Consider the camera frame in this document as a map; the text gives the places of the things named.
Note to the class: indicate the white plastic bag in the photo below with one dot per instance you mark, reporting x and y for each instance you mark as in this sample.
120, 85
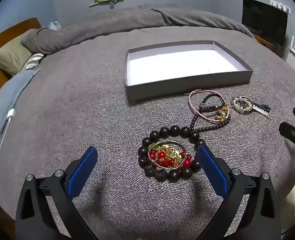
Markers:
55, 25

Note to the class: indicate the black television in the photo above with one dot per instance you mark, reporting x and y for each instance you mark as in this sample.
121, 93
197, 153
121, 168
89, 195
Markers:
265, 20

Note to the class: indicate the olive pillow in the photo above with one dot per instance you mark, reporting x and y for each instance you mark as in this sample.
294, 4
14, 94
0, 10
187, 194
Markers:
10, 55

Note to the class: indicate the round pearl hair clip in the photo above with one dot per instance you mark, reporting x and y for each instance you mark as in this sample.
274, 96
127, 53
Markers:
236, 103

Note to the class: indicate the shallow grey cardboard box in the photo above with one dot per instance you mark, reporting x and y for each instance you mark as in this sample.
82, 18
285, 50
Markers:
182, 63

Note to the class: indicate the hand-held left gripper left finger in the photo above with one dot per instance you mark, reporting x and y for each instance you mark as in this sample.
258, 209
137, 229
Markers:
83, 170

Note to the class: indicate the white fluffy cushion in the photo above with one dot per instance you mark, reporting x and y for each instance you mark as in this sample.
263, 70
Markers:
293, 202

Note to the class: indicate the wooden headboard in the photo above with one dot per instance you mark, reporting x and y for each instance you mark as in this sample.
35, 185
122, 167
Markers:
2, 35

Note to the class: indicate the striped pillow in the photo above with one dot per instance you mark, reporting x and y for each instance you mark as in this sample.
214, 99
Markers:
33, 61

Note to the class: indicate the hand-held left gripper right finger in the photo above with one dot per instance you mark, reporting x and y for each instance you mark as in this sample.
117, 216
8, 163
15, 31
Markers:
212, 170

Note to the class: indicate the wooden television stand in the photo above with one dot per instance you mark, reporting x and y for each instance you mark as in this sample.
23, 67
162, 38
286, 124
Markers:
266, 42

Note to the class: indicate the white wall hooks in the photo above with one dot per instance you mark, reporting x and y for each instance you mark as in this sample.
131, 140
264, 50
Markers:
281, 5

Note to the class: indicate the grey blanket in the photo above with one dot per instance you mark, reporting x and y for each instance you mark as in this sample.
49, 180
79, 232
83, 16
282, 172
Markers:
75, 92

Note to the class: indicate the thin silver bangle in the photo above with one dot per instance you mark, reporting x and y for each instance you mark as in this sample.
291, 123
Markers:
162, 142

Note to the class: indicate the blue bed sheet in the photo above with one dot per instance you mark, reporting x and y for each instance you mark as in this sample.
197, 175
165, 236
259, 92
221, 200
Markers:
5, 97

